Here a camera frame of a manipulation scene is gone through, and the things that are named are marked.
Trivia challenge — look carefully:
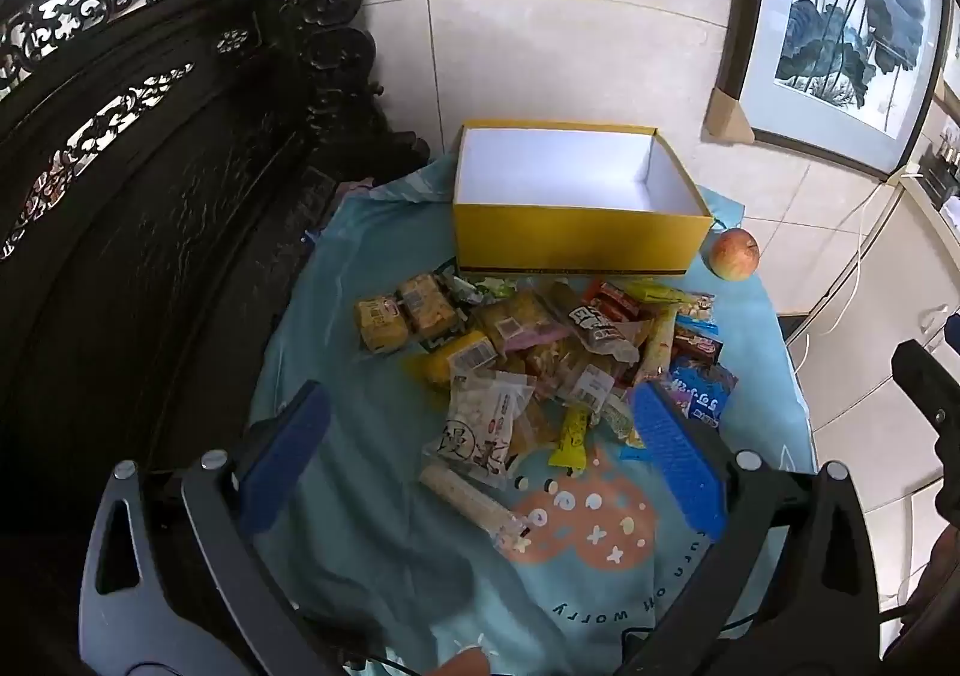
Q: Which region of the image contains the red chocolate wafer pack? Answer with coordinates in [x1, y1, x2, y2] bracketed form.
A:
[584, 279, 647, 323]

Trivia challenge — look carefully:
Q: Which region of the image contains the dark carved wooden furniture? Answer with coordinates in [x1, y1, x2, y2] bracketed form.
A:
[2, 0, 428, 674]

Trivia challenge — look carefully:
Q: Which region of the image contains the white bun snack pack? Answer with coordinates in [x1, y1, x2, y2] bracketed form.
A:
[425, 369, 535, 487]

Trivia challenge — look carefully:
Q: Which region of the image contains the red yellow apple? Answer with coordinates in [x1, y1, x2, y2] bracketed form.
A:
[708, 229, 760, 283]

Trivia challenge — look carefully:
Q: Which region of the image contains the yellow rice cracker stick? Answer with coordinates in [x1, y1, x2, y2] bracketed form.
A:
[548, 405, 590, 471]

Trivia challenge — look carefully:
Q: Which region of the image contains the green white candy packet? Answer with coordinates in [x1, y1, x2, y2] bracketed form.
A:
[438, 266, 517, 309]

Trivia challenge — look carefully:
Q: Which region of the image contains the cream snack stick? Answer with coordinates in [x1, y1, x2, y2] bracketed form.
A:
[420, 461, 532, 554]

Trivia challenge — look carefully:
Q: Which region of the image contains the blue snack packet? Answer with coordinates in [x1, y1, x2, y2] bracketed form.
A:
[667, 357, 739, 430]

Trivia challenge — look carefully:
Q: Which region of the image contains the black white long snack pack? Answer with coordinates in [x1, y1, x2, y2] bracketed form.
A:
[547, 281, 640, 364]

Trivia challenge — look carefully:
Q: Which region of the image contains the yellow cardboard box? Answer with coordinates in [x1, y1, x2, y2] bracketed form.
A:
[452, 120, 713, 276]

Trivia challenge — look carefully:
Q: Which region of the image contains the framed lotus painting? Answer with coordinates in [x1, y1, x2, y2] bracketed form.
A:
[704, 0, 949, 178]

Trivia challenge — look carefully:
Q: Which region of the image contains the yellow green snack bag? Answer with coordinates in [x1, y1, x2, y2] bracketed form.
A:
[619, 279, 715, 322]

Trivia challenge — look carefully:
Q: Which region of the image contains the brown cake pack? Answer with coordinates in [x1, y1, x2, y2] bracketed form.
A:
[397, 273, 459, 339]

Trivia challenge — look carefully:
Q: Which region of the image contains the yellow cake pack left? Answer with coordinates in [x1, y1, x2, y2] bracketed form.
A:
[353, 295, 410, 354]

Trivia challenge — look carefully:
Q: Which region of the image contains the pink biscuit pack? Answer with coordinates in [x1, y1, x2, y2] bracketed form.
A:
[472, 289, 568, 355]

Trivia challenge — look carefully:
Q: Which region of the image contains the white cable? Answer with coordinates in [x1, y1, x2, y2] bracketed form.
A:
[790, 175, 928, 377]

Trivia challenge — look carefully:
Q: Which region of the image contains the yellow barcode snack pack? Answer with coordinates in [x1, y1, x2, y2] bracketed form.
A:
[412, 330, 498, 388]

